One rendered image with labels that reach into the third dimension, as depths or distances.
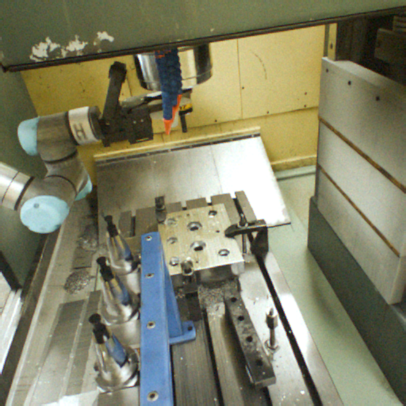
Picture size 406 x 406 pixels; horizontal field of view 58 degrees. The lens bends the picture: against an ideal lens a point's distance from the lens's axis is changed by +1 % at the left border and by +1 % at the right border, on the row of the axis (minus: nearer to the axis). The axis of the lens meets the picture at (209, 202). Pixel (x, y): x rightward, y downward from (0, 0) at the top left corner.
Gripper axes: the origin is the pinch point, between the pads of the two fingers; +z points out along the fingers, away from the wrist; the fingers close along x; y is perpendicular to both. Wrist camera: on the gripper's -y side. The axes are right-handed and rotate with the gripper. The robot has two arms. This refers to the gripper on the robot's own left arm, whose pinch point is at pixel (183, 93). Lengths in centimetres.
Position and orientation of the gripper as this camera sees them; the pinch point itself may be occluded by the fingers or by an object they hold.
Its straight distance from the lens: 81.6
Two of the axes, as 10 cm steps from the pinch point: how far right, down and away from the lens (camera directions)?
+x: 1.6, 5.4, -8.3
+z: 9.7, -2.3, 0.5
